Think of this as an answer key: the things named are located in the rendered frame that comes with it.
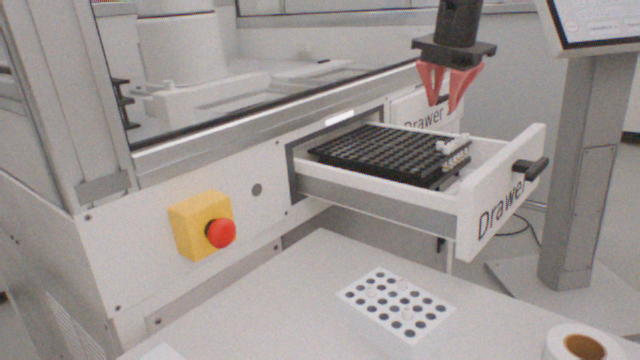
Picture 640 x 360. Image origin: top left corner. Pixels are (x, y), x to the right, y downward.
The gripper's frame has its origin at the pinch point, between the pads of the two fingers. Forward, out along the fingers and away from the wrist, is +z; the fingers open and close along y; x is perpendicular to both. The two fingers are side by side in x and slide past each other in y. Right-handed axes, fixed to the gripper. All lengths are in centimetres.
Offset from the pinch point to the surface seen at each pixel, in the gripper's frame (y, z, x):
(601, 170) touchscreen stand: -13, 48, -99
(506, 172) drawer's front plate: -12.6, 5.5, 3.1
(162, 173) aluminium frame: 17.6, 3.9, 37.2
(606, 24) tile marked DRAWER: -2, 1, -86
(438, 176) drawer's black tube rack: -2.7, 10.7, 2.5
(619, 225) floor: -23, 103, -165
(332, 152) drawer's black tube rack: 14.1, 10.4, 8.8
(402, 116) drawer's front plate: 17.3, 12.8, -17.5
